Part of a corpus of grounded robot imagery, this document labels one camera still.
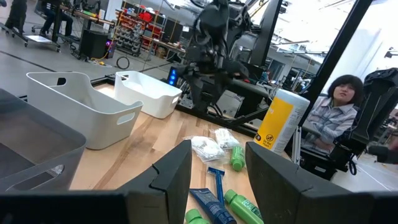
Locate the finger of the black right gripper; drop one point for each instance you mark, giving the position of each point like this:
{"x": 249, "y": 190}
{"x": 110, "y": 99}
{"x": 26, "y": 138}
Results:
{"x": 190, "y": 74}
{"x": 240, "y": 69}

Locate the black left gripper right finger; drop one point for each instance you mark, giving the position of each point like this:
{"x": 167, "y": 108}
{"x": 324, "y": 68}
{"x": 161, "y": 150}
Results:
{"x": 280, "y": 199}

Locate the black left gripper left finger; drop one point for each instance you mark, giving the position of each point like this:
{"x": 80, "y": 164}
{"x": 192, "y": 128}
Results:
{"x": 168, "y": 193}

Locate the green travel bottle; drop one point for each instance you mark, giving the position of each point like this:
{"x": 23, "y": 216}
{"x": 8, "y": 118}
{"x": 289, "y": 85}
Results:
{"x": 244, "y": 208}
{"x": 237, "y": 157}
{"x": 195, "y": 217}

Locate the dark blue toiletry tube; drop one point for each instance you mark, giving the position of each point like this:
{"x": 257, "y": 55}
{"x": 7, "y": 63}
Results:
{"x": 211, "y": 205}

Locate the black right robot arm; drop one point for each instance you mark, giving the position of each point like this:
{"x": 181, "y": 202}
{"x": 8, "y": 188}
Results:
{"x": 214, "y": 18}

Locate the black device with blue lights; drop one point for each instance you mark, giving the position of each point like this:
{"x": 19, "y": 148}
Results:
{"x": 173, "y": 76}

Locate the white plastic bin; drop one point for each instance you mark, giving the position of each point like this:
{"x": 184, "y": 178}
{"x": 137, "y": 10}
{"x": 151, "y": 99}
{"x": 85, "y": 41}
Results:
{"x": 155, "y": 99}

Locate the blue disposable razor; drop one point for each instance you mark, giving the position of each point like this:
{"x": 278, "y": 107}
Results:
{"x": 219, "y": 183}

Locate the wipes canister with yellow label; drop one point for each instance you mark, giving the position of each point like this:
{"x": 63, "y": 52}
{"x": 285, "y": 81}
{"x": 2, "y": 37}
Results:
{"x": 280, "y": 124}

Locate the shelf rack with red bins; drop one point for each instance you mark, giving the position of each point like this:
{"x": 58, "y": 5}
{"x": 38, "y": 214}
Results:
{"x": 133, "y": 34}

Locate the seated person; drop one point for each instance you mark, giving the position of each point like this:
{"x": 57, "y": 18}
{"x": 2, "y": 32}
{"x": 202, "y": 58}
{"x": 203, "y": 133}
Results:
{"x": 335, "y": 118}

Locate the black computer tower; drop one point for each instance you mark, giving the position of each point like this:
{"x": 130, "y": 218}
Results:
{"x": 93, "y": 43}

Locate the light grey plastic bin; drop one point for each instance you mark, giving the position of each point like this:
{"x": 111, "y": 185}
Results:
{"x": 87, "y": 118}

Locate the wooden desk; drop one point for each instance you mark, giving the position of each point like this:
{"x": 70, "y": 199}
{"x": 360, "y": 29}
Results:
{"x": 90, "y": 16}

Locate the dark grey plastic bin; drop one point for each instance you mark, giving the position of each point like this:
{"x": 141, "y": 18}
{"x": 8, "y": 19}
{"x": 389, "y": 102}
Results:
{"x": 37, "y": 137}

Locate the person at desk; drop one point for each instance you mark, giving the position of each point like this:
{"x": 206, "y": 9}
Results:
{"x": 59, "y": 18}

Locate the wheeled cart base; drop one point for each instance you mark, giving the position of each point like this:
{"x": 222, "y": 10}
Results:
{"x": 38, "y": 39}

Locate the standing person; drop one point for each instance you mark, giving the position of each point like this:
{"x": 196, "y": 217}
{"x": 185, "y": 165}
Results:
{"x": 17, "y": 15}

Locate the black metal rig frame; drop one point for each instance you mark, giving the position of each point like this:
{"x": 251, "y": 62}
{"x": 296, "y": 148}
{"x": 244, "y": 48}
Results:
{"x": 335, "y": 49}

